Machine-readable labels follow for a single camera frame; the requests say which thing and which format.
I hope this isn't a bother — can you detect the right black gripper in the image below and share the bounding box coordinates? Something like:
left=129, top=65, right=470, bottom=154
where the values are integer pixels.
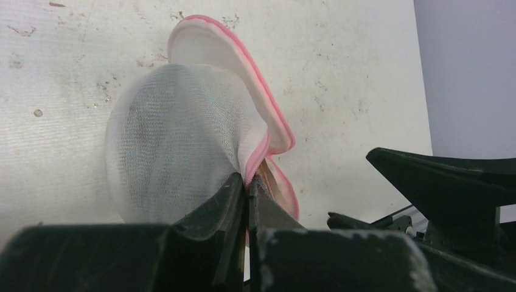
left=327, top=148, right=515, bottom=288

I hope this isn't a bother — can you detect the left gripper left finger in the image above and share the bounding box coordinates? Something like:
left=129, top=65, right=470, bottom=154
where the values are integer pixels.
left=1, top=174, right=247, bottom=291

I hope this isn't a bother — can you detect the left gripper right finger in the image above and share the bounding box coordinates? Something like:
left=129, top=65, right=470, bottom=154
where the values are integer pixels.
left=249, top=176, right=437, bottom=291

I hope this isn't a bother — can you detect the beige bra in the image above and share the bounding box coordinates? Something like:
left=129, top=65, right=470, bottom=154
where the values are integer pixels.
left=256, top=159, right=282, bottom=203

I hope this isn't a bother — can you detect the pink-trimmed mesh laundry bag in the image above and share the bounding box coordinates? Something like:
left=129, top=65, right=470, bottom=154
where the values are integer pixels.
left=105, top=15, right=299, bottom=223

